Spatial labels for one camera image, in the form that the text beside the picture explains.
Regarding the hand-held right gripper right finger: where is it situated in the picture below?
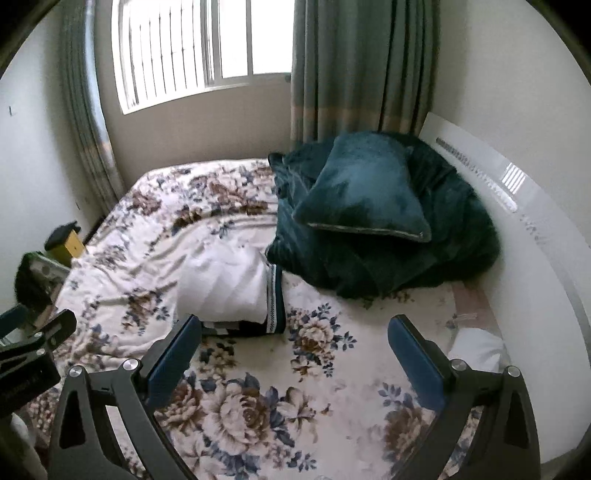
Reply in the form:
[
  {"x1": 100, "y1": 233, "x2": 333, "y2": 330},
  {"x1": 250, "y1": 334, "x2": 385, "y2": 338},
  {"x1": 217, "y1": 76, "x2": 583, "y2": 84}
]
[{"x1": 388, "y1": 315, "x2": 542, "y2": 480}]

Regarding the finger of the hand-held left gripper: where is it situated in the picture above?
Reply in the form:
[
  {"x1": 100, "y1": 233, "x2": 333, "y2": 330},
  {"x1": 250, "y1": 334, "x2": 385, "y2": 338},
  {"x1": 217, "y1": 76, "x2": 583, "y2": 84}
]
[
  {"x1": 0, "y1": 309, "x2": 78, "y2": 366},
  {"x1": 0, "y1": 305, "x2": 29, "y2": 341}
]

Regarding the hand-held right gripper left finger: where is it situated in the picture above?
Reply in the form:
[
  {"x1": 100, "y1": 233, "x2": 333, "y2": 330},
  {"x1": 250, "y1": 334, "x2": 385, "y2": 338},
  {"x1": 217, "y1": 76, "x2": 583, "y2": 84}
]
[{"x1": 47, "y1": 314, "x2": 204, "y2": 480}]

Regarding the white knit sweater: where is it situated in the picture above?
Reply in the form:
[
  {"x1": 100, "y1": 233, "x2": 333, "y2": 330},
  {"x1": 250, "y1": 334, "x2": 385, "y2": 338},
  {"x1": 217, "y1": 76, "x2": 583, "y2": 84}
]
[{"x1": 178, "y1": 244, "x2": 271, "y2": 324}]

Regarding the dark bag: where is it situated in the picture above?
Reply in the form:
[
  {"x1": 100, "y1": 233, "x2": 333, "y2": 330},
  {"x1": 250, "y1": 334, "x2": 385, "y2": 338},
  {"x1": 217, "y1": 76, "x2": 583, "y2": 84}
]
[{"x1": 14, "y1": 251, "x2": 70, "y2": 315}]

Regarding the white folded garment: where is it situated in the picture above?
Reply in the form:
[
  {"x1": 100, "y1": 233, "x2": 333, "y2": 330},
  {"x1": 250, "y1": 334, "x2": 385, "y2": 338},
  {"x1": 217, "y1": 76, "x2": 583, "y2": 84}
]
[{"x1": 448, "y1": 329, "x2": 511, "y2": 374}]

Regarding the pink bed sheet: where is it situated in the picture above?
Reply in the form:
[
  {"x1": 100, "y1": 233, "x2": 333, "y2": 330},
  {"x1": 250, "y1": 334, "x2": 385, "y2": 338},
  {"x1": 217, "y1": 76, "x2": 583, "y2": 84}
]
[{"x1": 450, "y1": 281, "x2": 504, "y2": 333}]

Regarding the yellow box with black top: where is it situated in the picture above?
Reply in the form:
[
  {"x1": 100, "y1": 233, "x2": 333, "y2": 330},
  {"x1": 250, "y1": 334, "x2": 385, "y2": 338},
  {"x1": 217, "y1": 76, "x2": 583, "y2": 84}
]
[{"x1": 45, "y1": 222, "x2": 87, "y2": 268}]

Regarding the teal plush blanket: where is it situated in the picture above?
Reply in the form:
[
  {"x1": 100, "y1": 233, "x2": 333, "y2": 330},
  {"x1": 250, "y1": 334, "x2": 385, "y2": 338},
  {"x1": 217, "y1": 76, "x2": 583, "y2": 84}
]
[{"x1": 265, "y1": 131, "x2": 502, "y2": 298}]

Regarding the floral bedspread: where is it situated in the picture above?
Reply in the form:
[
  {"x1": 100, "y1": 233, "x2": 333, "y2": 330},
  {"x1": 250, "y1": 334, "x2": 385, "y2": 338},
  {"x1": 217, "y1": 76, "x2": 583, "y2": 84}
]
[{"x1": 23, "y1": 159, "x2": 504, "y2": 480}]

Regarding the dark striped folded garment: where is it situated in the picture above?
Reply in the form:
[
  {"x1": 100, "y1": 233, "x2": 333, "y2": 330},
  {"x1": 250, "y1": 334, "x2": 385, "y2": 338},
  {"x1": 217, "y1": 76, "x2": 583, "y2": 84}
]
[{"x1": 201, "y1": 263, "x2": 287, "y2": 337}]

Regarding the white headboard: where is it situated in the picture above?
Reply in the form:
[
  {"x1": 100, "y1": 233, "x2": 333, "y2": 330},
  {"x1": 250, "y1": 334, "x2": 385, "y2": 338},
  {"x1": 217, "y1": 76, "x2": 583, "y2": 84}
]
[{"x1": 419, "y1": 112, "x2": 591, "y2": 464}]

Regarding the teal plush pillow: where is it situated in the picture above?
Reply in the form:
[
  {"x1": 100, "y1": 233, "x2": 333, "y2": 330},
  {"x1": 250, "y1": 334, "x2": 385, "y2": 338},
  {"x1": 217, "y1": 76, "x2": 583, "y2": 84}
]
[{"x1": 293, "y1": 131, "x2": 432, "y2": 243}]

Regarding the green striped curtain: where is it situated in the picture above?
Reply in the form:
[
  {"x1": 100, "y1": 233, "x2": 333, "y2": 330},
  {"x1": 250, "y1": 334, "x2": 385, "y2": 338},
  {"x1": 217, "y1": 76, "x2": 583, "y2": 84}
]
[
  {"x1": 290, "y1": 0, "x2": 441, "y2": 144},
  {"x1": 60, "y1": 0, "x2": 126, "y2": 217}
]

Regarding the barred window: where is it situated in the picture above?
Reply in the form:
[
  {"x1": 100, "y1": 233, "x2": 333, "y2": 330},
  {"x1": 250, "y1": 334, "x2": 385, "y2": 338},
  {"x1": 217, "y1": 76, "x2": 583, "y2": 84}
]
[{"x1": 111, "y1": 0, "x2": 296, "y2": 116}]

